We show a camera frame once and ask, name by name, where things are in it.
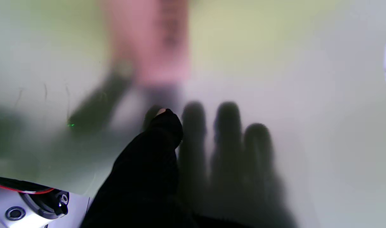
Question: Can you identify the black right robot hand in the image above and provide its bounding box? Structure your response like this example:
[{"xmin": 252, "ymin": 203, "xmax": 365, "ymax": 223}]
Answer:
[{"xmin": 69, "ymin": 67, "xmax": 134, "ymax": 133}]

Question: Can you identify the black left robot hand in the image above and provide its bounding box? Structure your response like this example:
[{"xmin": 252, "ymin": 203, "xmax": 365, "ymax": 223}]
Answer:
[{"xmin": 80, "ymin": 109, "xmax": 254, "ymax": 228}]

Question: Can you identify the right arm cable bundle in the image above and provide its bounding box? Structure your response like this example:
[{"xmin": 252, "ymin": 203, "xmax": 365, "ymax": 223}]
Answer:
[{"xmin": 0, "ymin": 176, "xmax": 55, "ymax": 195}]

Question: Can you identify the pink paper receipt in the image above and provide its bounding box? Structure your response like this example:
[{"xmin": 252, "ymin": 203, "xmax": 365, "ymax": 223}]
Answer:
[{"xmin": 101, "ymin": 0, "xmax": 192, "ymax": 86}]

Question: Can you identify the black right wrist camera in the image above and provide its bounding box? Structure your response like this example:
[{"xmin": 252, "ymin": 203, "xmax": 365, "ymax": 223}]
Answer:
[{"xmin": 20, "ymin": 189, "xmax": 70, "ymax": 219}]

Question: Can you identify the yellow translucent file folder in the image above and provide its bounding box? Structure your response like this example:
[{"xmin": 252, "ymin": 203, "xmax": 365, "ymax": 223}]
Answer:
[{"xmin": 0, "ymin": 0, "xmax": 386, "ymax": 228}]

